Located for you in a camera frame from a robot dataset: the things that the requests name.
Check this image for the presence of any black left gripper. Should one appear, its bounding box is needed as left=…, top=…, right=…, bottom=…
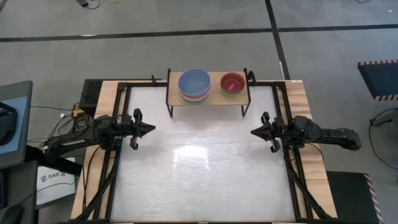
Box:
left=124, top=108, right=156, bottom=151

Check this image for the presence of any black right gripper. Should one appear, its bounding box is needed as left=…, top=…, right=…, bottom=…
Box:
left=250, top=111, right=282, bottom=154

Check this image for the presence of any white large bowl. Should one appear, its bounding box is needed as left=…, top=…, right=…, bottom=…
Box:
left=180, top=91, right=209, bottom=103

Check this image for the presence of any red large bowl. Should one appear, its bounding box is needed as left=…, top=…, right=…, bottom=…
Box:
left=179, top=90, right=210, bottom=100

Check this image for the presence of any pink small bowl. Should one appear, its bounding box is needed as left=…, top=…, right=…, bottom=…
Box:
left=220, top=72, right=247, bottom=95

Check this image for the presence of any teal large bowl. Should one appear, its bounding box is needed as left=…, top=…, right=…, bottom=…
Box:
left=178, top=68, right=212, bottom=98

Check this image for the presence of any large black shelf clamp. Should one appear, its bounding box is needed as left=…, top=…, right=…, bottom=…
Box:
left=243, top=67, right=257, bottom=86

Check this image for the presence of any black platform with striped edge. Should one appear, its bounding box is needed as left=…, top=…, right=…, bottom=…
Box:
left=325, top=170, right=385, bottom=224

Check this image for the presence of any grey floor device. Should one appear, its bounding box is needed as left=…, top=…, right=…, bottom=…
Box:
left=369, top=108, right=398, bottom=128

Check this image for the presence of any blue pad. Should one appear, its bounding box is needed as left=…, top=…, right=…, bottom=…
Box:
left=0, top=96, right=29, bottom=155

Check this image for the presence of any blue mat with striped edge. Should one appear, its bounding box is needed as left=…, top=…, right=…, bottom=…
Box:
left=356, top=58, right=398, bottom=102

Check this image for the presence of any grey side cart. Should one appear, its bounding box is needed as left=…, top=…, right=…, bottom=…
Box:
left=0, top=80, right=34, bottom=170

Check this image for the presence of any black power adapter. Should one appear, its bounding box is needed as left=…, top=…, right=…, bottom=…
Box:
left=76, top=0, right=101, bottom=10

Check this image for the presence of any black computer mouse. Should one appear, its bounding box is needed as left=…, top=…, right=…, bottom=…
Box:
left=0, top=204, right=25, bottom=224

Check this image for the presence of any black table frame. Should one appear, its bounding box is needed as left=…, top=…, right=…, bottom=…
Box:
left=70, top=79, right=335, bottom=224

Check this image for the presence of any wooden shelf with black frame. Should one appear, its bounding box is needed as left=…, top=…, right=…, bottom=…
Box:
left=166, top=67, right=252, bottom=118

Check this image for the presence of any cable bundle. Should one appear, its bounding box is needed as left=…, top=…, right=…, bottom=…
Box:
left=29, top=105, right=94, bottom=147

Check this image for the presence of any black floor cable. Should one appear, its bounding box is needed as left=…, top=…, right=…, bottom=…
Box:
left=368, top=124, right=398, bottom=171

